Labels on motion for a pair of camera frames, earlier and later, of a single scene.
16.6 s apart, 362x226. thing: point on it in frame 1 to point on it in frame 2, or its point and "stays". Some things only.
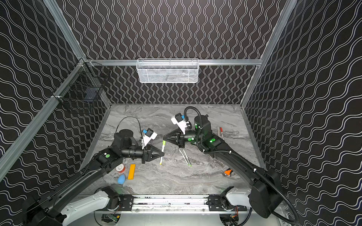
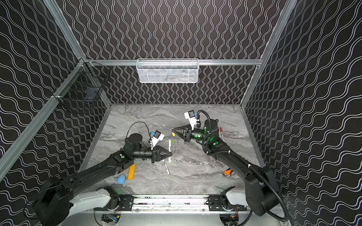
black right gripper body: [181, 138] to [189, 134]
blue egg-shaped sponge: [121, 179] stays
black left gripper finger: [156, 157] to [163, 157]
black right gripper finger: [172, 139] to [179, 134]
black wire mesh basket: [82, 88] stays
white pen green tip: [184, 157] to [169, 150]
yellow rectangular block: [131, 172] stays
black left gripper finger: [154, 150] to [163, 151]
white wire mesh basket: [168, 70] stays
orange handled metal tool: [228, 171] stays
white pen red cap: [221, 130] stays
